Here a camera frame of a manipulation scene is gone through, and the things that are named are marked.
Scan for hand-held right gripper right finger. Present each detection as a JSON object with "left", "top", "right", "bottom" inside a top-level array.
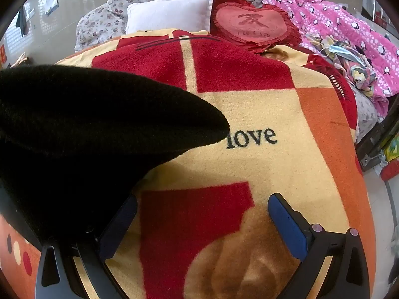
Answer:
[{"left": 267, "top": 192, "right": 371, "bottom": 299}]

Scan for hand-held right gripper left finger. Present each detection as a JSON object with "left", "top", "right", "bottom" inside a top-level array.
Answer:
[{"left": 34, "top": 193, "right": 139, "bottom": 299}]

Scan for black pants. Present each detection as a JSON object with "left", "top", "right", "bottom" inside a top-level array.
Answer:
[{"left": 0, "top": 64, "right": 230, "bottom": 246}]

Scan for red yellow orange checkered blanket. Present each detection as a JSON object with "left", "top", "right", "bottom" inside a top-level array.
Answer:
[{"left": 0, "top": 29, "right": 376, "bottom": 299}]

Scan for red plastic bag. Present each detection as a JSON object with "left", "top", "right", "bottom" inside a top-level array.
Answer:
[{"left": 381, "top": 162, "right": 399, "bottom": 181}]

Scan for dark red fringed blanket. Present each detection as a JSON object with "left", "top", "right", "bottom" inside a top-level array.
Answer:
[{"left": 307, "top": 54, "right": 357, "bottom": 128}]

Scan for grey floral bed sheet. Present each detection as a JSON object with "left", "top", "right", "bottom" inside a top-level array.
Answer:
[{"left": 352, "top": 93, "right": 385, "bottom": 144}]

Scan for pile of patterned cloth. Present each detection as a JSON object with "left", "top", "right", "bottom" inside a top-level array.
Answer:
[{"left": 304, "top": 33, "right": 379, "bottom": 97}]

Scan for blue face mask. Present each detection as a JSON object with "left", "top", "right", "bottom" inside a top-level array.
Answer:
[{"left": 321, "top": 44, "right": 368, "bottom": 69}]

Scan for floral grey pillow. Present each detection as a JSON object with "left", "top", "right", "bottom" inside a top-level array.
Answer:
[{"left": 74, "top": 0, "right": 264, "bottom": 53}]

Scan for red heart-shaped cushion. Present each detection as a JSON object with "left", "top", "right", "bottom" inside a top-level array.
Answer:
[{"left": 209, "top": 0, "right": 303, "bottom": 53}]

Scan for pink penguin print quilt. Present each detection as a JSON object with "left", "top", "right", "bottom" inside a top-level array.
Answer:
[{"left": 251, "top": 0, "right": 399, "bottom": 123}]

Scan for white pillow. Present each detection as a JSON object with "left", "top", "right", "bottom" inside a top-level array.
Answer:
[{"left": 125, "top": 0, "right": 214, "bottom": 35}]

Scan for dark hanging cloth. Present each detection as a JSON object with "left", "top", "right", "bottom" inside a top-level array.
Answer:
[{"left": 15, "top": 8, "right": 30, "bottom": 36}]

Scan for metal rack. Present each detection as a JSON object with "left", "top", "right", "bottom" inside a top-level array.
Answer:
[{"left": 371, "top": 1, "right": 390, "bottom": 25}]

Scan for dark bed frame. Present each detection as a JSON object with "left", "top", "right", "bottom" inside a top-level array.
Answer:
[{"left": 355, "top": 112, "right": 399, "bottom": 172}]

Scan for wall calendar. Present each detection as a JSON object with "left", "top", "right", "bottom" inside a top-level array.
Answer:
[{"left": 44, "top": 0, "right": 60, "bottom": 17}]

